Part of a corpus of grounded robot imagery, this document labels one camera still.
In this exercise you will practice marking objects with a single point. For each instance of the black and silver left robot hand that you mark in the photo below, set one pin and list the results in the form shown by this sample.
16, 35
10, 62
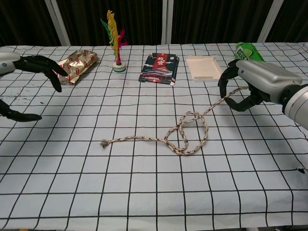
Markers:
31, 63

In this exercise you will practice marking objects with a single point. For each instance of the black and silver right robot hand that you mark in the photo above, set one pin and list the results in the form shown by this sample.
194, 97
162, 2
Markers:
267, 79

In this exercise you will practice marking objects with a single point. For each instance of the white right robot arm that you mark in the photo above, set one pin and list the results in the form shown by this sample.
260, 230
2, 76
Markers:
298, 103

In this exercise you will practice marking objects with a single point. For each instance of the green plastic drink bottle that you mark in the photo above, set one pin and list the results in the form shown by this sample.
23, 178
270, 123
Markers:
247, 53

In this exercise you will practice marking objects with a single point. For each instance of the black pleated curtain panel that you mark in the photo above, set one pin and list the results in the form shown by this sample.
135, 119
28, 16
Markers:
24, 21
91, 14
296, 21
216, 21

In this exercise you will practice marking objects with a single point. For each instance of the gold foil snack bag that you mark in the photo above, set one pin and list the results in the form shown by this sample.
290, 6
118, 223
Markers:
80, 62

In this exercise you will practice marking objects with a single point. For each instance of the white shallow cardboard tray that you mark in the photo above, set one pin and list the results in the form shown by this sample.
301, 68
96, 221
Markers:
203, 68

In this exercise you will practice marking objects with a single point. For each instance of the colourful feather shuttlecock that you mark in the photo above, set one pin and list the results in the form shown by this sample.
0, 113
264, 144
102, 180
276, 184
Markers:
119, 66

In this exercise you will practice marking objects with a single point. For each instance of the dark blue printed carton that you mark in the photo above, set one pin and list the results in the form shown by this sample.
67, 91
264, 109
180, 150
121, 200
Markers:
158, 69

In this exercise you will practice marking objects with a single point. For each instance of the white black-checked tablecloth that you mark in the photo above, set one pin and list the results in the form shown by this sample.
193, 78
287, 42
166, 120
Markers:
120, 187

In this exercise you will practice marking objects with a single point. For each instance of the white metal partition post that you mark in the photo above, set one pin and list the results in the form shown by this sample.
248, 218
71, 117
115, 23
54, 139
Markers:
270, 21
59, 24
167, 21

